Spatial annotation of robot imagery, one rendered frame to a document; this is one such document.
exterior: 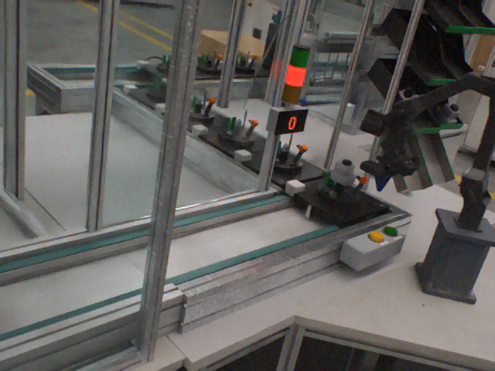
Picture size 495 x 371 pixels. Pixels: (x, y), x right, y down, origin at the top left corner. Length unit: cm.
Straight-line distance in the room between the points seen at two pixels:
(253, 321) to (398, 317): 39
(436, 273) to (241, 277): 60
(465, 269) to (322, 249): 40
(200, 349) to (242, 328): 12
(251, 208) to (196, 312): 49
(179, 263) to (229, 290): 16
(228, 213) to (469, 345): 70
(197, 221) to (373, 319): 52
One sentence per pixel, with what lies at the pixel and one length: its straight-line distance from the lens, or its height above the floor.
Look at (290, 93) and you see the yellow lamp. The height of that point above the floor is 129.
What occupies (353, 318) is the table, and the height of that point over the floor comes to 86.
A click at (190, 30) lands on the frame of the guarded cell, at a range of 87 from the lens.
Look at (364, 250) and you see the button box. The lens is 153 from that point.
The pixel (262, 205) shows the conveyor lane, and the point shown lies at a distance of 166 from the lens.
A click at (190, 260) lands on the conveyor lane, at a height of 92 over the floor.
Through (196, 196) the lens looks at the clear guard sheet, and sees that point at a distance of 154.
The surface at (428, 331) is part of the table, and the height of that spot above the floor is 86.
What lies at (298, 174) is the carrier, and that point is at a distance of 187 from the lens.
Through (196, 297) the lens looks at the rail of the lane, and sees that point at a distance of 122.
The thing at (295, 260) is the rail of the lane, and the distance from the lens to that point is 141.
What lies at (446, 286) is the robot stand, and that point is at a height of 89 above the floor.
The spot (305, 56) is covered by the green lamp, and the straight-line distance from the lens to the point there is 155.
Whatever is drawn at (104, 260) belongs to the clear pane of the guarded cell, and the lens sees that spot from 98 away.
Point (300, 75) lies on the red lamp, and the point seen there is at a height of 134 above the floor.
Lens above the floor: 168
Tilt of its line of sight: 24 degrees down
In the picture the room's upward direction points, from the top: 11 degrees clockwise
